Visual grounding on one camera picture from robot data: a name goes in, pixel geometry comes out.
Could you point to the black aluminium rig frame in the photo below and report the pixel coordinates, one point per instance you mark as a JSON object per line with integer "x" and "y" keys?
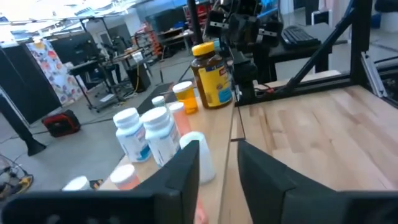
{"x": 360, "y": 31}

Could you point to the colourful floral panel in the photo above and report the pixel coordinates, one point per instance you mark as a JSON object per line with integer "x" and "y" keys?
{"x": 56, "y": 71}

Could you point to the black keyboard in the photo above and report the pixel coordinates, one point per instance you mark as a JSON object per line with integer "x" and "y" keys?
{"x": 298, "y": 35}

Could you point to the black rolling cart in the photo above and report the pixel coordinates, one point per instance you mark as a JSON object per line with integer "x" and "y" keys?
{"x": 99, "y": 81}

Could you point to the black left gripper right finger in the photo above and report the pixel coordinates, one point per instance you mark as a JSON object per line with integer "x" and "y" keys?
{"x": 267, "y": 193}

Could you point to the teal vial white cap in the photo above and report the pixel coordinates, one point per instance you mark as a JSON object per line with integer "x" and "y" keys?
{"x": 158, "y": 101}

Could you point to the orange vial white cap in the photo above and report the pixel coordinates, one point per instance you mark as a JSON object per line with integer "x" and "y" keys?
{"x": 186, "y": 99}

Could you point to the black vertical pole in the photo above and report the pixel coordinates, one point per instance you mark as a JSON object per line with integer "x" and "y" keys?
{"x": 195, "y": 21}

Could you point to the black partition wall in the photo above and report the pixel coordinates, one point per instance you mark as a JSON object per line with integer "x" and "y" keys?
{"x": 28, "y": 87}

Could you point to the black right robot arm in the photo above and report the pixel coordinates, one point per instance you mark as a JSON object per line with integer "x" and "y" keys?
{"x": 245, "y": 31}

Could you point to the plain white plastic bottle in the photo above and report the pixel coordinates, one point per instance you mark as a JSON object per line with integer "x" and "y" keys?
{"x": 203, "y": 158}

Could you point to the small white bottle cap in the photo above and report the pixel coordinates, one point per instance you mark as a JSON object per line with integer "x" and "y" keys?
{"x": 76, "y": 183}

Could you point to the large amber bottle yellow cap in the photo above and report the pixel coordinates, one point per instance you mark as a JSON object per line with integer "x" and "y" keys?
{"x": 211, "y": 81}

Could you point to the red and black bag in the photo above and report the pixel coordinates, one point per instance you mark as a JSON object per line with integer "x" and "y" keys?
{"x": 62, "y": 123}

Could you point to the white Melatonin bottle blue label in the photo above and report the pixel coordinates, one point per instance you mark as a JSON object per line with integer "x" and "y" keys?
{"x": 161, "y": 137}
{"x": 132, "y": 137}

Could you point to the black desk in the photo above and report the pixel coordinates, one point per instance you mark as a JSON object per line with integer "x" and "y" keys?
{"x": 311, "y": 53}

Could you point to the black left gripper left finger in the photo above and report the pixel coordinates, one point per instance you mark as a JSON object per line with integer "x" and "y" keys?
{"x": 174, "y": 186}

